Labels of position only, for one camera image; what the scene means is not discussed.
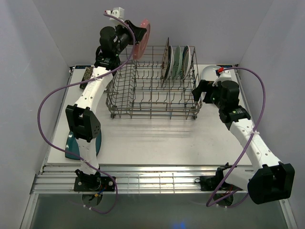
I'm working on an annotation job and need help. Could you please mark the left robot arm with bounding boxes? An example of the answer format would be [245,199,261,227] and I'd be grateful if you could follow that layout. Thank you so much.
[65,20,201,191]

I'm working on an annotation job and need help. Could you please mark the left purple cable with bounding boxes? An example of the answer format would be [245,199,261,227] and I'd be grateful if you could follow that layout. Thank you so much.
[38,10,138,214]

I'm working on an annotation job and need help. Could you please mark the pink dotted scalloped plate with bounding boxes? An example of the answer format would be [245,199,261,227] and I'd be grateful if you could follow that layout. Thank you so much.
[132,19,151,60]

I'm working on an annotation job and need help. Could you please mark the green red rimmed white plate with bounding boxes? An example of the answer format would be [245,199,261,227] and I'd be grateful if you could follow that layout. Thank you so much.
[181,45,192,79]

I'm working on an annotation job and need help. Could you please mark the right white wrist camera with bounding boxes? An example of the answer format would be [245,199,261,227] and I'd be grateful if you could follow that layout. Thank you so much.
[213,67,232,86]

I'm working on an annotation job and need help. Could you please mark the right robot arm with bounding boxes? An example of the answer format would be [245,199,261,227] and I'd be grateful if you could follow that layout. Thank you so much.
[198,80,295,204]

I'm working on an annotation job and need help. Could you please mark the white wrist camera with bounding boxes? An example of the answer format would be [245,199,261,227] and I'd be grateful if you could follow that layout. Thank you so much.
[213,67,232,86]
[105,7,124,25]

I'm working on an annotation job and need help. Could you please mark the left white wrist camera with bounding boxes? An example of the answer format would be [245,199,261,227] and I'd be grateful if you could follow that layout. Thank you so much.
[105,7,124,25]

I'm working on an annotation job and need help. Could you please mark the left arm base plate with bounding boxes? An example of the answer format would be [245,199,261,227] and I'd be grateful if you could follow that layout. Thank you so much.
[73,177,115,192]

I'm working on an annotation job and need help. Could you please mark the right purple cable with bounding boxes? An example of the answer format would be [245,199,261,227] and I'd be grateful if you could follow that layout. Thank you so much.
[206,66,266,208]

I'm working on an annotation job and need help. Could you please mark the grey wire dish rack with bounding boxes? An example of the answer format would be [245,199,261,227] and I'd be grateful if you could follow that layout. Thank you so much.
[106,46,203,120]

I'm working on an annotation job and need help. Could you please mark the purple cable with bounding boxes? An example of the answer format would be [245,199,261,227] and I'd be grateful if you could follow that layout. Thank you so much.
[38,10,138,214]
[206,66,266,208]

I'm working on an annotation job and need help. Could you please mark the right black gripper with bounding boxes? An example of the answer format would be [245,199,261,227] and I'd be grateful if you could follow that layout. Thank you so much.
[192,80,225,109]

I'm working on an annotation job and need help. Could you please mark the black floral square plate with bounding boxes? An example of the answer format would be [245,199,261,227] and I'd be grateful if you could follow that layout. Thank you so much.
[80,67,93,90]

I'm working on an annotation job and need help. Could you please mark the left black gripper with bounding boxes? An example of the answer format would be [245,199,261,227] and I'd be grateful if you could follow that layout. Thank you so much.
[113,20,146,56]

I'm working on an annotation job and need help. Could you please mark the cream floral square plate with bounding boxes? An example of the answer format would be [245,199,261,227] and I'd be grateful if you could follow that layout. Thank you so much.
[161,37,169,86]

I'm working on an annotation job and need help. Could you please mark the green floral plate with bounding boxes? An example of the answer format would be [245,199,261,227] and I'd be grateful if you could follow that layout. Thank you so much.
[172,46,183,79]

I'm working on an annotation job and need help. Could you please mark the dark teal plate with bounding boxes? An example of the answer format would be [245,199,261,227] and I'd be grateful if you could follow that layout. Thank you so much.
[65,131,102,161]

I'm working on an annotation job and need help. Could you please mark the white oval plate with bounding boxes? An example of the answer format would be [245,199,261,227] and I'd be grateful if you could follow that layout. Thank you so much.
[201,65,221,81]

